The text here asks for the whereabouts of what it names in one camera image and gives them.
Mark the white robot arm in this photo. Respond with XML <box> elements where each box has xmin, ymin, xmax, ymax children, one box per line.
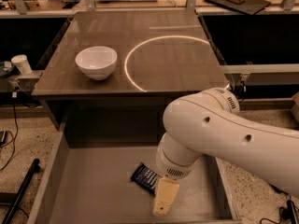
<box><xmin>156</xmin><ymin>88</ymin><xmax>299</xmax><ymax>197</ymax></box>

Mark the white paper cup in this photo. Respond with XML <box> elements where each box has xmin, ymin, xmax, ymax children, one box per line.
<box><xmin>11</xmin><ymin>54</ymin><xmax>32</xmax><ymax>75</ymax></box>

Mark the black cable left floor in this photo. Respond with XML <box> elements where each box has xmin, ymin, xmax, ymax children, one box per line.
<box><xmin>0</xmin><ymin>91</ymin><xmax>20</xmax><ymax>172</ymax></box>

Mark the black power adapter with cable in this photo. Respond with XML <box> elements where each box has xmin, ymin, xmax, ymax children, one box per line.
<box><xmin>270</xmin><ymin>185</ymin><xmax>289</xmax><ymax>195</ymax></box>

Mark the black laptop on shelf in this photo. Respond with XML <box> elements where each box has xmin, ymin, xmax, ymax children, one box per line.
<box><xmin>204</xmin><ymin>0</ymin><xmax>270</xmax><ymax>15</ymax></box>

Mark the black pole on floor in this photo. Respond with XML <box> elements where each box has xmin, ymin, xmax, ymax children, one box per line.
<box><xmin>1</xmin><ymin>159</ymin><xmax>40</xmax><ymax>224</ymax></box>

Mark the white ceramic bowl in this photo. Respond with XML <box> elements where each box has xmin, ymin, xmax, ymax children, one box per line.
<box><xmin>75</xmin><ymin>46</ymin><xmax>118</xmax><ymax>80</ymax></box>

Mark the dark blue snack bar wrapper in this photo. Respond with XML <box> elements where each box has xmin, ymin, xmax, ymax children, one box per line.
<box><xmin>130</xmin><ymin>162</ymin><xmax>159</xmax><ymax>194</ymax></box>

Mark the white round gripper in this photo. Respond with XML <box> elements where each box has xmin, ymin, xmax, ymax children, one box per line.
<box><xmin>153</xmin><ymin>142</ymin><xmax>201</xmax><ymax>216</ymax></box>

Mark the black plug bottom right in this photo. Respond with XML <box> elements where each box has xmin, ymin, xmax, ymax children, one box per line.
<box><xmin>259</xmin><ymin>200</ymin><xmax>299</xmax><ymax>224</ymax></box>

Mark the open grey top drawer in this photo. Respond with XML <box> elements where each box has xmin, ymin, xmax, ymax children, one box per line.
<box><xmin>26</xmin><ymin>105</ymin><xmax>243</xmax><ymax>224</ymax></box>

